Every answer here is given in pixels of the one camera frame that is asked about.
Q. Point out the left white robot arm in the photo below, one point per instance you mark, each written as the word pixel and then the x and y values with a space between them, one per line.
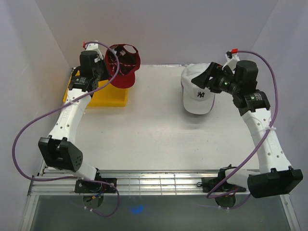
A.
pixel 58 149

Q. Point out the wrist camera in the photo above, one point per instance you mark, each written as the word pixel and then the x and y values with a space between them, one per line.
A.
pixel 232 59
pixel 92 46

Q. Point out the red baseball cap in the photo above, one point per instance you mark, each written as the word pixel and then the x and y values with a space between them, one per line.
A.
pixel 129 63

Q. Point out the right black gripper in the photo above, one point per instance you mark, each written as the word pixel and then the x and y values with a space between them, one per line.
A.
pixel 213 70

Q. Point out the yellow plastic bin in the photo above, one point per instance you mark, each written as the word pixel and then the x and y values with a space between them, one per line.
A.
pixel 110 96

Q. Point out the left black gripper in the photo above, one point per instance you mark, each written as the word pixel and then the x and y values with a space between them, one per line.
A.
pixel 106 75

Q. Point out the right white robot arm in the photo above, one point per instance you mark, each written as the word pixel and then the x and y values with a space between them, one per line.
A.
pixel 276 175

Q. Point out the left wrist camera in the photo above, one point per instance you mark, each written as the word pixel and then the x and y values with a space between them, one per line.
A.
pixel 92 46

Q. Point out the white paper label strip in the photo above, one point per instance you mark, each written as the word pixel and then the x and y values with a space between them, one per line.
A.
pixel 162 65

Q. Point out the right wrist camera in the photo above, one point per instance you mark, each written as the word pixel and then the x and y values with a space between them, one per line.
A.
pixel 232 59

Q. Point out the white baseball cap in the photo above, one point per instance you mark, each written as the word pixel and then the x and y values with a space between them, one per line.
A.
pixel 186 76

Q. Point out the purple baseball cap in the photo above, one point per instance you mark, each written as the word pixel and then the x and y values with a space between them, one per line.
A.
pixel 197 101

